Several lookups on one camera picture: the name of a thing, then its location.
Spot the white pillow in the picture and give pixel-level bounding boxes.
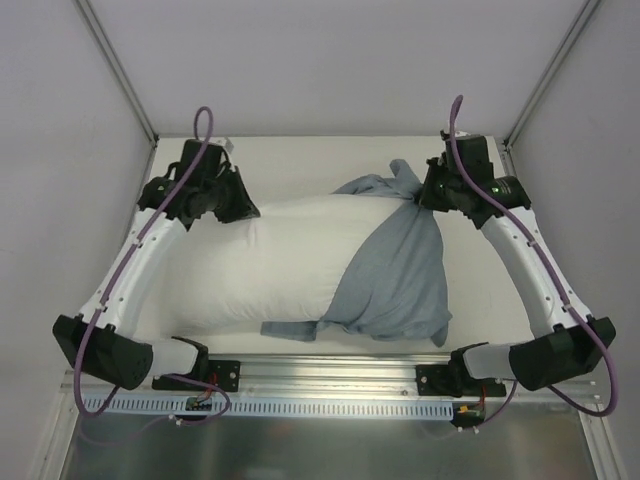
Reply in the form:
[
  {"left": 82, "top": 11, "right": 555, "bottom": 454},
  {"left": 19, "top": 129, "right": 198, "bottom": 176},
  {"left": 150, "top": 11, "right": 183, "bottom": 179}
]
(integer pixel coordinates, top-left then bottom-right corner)
[{"left": 137, "top": 194, "right": 403, "bottom": 339}]

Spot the aluminium mounting rail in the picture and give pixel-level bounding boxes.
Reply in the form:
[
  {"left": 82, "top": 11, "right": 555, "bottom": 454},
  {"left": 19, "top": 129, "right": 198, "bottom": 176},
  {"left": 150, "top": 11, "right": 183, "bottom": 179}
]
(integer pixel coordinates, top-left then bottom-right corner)
[{"left": 59, "top": 351, "right": 599, "bottom": 401}]

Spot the grey-blue pillowcase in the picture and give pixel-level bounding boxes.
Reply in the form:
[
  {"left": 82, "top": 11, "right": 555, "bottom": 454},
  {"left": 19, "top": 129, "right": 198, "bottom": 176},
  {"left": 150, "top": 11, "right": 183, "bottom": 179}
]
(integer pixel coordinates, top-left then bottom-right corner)
[{"left": 260, "top": 159, "right": 452, "bottom": 347}]

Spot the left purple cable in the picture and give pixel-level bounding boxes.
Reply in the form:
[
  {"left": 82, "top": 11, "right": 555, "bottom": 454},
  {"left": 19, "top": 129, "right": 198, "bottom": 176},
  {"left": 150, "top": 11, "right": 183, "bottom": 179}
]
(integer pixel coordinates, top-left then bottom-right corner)
[{"left": 73, "top": 105, "right": 232, "bottom": 441}]

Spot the purple cable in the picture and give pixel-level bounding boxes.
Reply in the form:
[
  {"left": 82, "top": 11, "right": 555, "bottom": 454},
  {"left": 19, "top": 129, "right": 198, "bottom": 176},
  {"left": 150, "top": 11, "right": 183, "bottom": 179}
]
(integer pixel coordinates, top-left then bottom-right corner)
[
  {"left": 424, "top": 94, "right": 619, "bottom": 436},
  {"left": 73, "top": 105, "right": 232, "bottom": 441}
]

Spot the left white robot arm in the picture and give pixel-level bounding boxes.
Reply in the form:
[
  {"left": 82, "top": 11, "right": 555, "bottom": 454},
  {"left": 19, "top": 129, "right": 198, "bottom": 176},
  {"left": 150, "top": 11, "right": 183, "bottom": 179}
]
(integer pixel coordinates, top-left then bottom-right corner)
[{"left": 52, "top": 139, "right": 260, "bottom": 390}]

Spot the left aluminium frame post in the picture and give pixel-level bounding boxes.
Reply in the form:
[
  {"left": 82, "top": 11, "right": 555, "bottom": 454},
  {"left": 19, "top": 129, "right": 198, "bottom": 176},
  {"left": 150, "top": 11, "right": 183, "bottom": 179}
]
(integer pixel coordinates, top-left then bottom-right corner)
[{"left": 72, "top": 0, "right": 159, "bottom": 148}]

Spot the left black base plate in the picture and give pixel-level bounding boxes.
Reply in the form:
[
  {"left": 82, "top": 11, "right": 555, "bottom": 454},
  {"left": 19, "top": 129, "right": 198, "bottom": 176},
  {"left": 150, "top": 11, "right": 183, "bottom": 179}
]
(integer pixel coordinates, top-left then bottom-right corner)
[{"left": 152, "top": 359, "right": 241, "bottom": 393}]

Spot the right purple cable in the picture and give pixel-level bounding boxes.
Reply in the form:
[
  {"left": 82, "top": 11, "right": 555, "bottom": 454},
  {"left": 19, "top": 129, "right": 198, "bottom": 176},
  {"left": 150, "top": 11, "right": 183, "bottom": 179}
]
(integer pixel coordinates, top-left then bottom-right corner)
[{"left": 424, "top": 94, "right": 619, "bottom": 436}]

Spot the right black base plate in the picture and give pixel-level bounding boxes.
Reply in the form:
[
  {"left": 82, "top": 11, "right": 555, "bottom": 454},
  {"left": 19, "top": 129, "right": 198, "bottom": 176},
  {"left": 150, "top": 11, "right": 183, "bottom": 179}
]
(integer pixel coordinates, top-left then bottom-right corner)
[{"left": 415, "top": 364, "right": 507, "bottom": 398}]

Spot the white slotted cable duct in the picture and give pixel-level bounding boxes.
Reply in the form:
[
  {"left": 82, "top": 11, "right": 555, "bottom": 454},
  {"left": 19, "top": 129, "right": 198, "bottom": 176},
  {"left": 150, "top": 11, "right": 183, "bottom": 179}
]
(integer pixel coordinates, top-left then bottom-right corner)
[{"left": 106, "top": 394, "right": 454, "bottom": 422}]

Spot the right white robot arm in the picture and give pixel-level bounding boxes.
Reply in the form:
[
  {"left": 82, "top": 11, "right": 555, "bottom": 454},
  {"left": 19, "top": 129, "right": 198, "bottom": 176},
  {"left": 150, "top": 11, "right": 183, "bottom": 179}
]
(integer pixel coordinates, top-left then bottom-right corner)
[{"left": 418, "top": 133, "right": 616, "bottom": 395}]

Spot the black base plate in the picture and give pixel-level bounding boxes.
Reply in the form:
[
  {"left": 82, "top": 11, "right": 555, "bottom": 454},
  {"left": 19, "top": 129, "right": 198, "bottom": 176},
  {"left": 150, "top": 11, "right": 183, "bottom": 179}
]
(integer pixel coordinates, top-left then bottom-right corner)
[
  {"left": 415, "top": 364, "right": 507, "bottom": 398},
  {"left": 152, "top": 359, "right": 241, "bottom": 393}
]

